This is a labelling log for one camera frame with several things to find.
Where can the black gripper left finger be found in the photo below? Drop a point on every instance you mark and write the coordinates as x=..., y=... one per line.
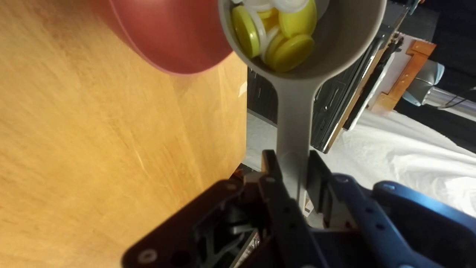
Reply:
x=294, y=241

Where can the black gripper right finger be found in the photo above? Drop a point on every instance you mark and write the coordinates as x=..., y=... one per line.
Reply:
x=356, y=230

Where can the grey measuring cup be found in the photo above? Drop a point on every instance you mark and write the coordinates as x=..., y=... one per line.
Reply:
x=341, y=37

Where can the pink bowl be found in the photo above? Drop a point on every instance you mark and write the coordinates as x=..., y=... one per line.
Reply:
x=178, y=35

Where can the white curtain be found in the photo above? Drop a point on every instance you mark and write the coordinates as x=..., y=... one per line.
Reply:
x=392, y=145

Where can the yellow bottle caps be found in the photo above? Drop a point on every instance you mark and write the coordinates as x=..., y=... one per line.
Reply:
x=276, y=31

